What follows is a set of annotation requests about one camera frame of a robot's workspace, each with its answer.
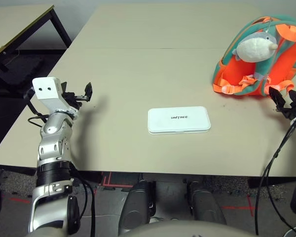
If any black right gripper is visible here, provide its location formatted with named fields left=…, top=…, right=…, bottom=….
left=268, top=86, right=296, bottom=120

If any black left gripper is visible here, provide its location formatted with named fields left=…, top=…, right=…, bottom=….
left=61, top=82, right=93, bottom=111

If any teal and orange backpack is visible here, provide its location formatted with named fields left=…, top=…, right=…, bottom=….
left=212, top=16, right=296, bottom=97

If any white pencil case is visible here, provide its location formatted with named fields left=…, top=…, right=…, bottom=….
left=147, top=106, right=212, bottom=135

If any grey white plush toy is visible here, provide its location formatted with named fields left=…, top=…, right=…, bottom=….
left=231, top=33, right=279, bottom=63

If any black foam floor mat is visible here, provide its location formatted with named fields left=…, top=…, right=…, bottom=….
left=0, top=53, right=46, bottom=86

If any beige black-framed side table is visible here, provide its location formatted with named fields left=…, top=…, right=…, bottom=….
left=0, top=4, right=72, bottom=75

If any red floor tape cross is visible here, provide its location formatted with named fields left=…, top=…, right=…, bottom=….
left=222, top=195, right=259, bottom=218

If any dark grey robot left leg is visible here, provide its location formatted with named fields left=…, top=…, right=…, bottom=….
left=118, top=180, right=156, bottom=235

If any dark grey robot leg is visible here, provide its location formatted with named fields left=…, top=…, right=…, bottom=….
left=187, top=181, right=227, bottom=225
left=118, top=180, right=156, bottom=235

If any dark grey robot right leg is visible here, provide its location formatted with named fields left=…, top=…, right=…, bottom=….
left=187, top=181, right=227, bottom=225

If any beige robot torso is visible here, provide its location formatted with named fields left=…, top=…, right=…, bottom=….
left=27, top=220, right=257, bottom=237

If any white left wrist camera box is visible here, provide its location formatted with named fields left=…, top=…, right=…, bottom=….
left=31, top=77, right=79, bottom=118

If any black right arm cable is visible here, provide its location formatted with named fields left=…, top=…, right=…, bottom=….
left=255, top=115, right=296, bottom=237

